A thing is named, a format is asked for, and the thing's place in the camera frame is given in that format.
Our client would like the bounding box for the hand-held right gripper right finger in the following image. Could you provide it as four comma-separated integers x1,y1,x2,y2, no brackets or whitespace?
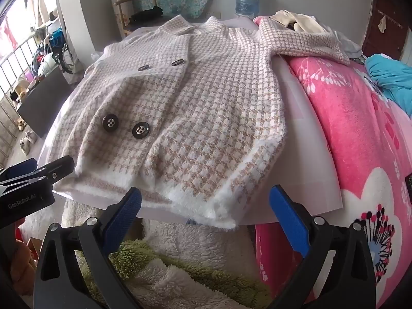
269,185,377,309

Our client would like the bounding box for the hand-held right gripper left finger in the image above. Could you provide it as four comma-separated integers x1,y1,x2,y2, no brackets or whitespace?
34,187,142,309

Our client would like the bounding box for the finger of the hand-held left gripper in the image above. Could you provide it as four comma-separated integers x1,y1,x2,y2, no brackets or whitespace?
0,158,38,183
32,155,75,184

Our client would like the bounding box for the beige houndstooth coat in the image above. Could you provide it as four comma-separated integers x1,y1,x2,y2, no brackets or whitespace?
53,15,351,230

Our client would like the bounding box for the pair of beige shoes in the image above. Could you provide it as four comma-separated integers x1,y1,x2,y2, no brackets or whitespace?
17,118,37,156

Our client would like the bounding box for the green shaggy garment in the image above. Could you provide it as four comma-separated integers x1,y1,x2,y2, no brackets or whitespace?
75,240,258,300

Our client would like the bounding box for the orange plush toy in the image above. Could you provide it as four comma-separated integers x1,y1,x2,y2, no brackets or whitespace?
8,241,37,292

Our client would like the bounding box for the white fleece garment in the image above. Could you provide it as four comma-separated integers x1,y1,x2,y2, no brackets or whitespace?
19,196,274,309

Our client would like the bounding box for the metal railing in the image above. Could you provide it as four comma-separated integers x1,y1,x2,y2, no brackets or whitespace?
0,34,42,168

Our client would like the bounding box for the wheelchair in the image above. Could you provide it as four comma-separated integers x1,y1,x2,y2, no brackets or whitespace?
35,27,77,75

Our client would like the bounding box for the pink floral blanket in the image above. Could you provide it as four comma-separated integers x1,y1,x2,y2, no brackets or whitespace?
253,16,412,309

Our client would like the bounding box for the wooden chair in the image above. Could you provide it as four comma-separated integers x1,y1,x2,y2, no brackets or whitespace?
111,0,161,37

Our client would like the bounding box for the teal blue cloth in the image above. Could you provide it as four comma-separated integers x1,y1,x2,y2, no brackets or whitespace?
365,54,412,116

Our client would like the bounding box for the black bag on chair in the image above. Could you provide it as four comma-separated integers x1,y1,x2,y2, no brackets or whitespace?
130,6,165,24

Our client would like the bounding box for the light grey garment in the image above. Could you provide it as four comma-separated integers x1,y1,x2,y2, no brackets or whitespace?
333,30,366,59

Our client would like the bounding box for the beige garment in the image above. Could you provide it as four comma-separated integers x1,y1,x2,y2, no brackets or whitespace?
270,10,327,34

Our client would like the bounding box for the dark red door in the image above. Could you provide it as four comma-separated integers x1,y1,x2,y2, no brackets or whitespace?
365,0,404,62

